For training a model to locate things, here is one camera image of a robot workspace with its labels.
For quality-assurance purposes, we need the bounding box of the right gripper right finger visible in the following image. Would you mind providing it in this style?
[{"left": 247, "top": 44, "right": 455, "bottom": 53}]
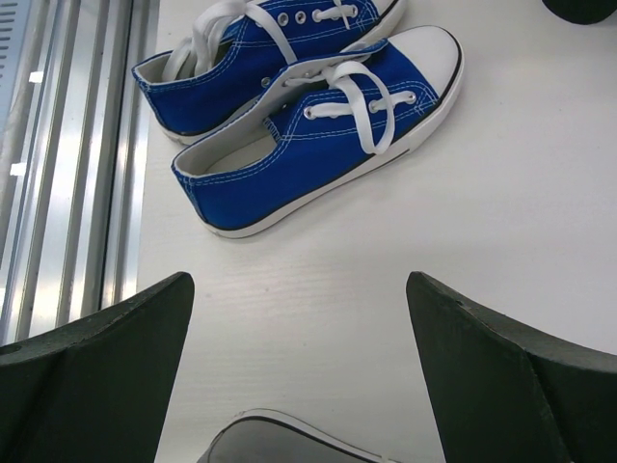
[{"left": 406, "top": 272, "right": 616, "bottom": 462}]

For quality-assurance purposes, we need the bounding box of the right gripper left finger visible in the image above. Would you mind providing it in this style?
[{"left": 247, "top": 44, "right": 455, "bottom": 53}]
[{"left": 1, "top": 272, "right": 195, "bottom": 462}]

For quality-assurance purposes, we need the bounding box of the blue canvas sneaker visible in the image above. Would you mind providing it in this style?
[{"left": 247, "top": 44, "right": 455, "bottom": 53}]
[
  {"left": 172, "top": 26, "right": 465, "bottom": 238},
  {"left": 132, "top": 1, "right": 407, "bottom": 145}
]

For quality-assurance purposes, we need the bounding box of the gold loafer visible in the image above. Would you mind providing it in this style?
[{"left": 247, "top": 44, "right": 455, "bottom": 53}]
[{"left": 542, "top": 0, "right": 617, "bottom": 25}]

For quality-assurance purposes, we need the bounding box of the left grey canvas sneaker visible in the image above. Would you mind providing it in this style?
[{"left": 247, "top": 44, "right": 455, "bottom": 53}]
[{"left": 199, "top": 408, "right": 389, "bottom": 463}]

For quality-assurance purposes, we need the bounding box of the aluminium rail frame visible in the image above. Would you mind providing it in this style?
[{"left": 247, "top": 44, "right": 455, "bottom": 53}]
[{"left": 1, "top": 0, "right": 159, "bottom": 344}]

